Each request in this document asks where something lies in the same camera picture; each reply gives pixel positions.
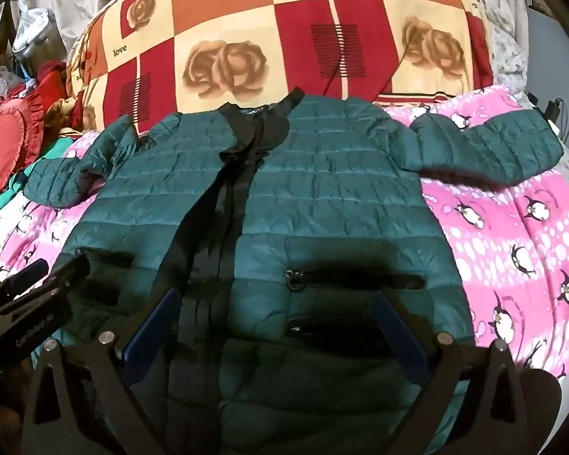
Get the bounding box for black cable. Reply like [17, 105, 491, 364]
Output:
[382, 28, 414, 96]

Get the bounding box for green puffer jacket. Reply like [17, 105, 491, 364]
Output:
[23, 88, 565, 455]

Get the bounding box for dark red cloth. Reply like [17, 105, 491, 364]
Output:
[32, 59, 84, 130]

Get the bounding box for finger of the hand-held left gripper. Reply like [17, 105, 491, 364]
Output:
[42, 248, 96, 305]
[0, 258, 49, 314]

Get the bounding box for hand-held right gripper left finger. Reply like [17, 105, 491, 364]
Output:
[21, 287, 184, 455]

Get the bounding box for pink penguin blanket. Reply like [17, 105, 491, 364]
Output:
[0, 84, 569, 389]

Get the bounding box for metal pot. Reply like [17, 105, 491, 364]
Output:
[11, 8, 61, 65]

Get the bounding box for black charger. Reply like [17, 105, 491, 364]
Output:
[526, 92, 567, 121]

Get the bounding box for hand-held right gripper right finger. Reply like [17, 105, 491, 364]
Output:
[371, 289, 547, 455]

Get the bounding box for green cloth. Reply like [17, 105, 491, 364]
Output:
[0, 136, 84, 220]

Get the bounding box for red orange floral quilt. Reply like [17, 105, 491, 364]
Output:
[66, 0, 496, 134]

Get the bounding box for grey floral sheet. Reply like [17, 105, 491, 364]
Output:
[483, 0, 533, 92]

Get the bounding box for red heart cushion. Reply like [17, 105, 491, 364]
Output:
[0, 90, 47, 206]

